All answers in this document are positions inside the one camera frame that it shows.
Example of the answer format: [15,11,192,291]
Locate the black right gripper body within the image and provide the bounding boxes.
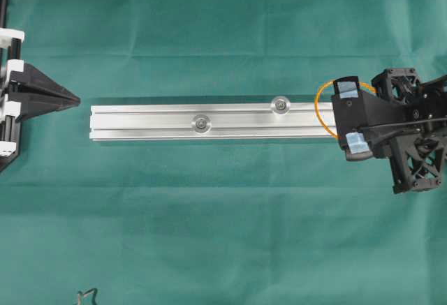
[372,68,446,194]

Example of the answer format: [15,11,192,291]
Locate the aluminium extrusion rail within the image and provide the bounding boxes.
[89,96,336,141]

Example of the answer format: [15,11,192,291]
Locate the orange rubber band ring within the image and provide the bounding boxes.
[314,80,379,140]

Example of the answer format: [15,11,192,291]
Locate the silver pulley shaft near end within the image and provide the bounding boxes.
[270,96,291,114]

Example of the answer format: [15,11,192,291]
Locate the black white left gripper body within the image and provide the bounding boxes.
[1,28,24,172]

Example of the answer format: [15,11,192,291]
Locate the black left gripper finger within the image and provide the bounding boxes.
[7,98,80,121]
[7,63,80,101]

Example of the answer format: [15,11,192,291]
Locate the silver pulley shaft middle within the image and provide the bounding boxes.
[191,114,212,133]

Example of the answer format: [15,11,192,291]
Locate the grey bent wire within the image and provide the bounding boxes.
[76,289,99,305]

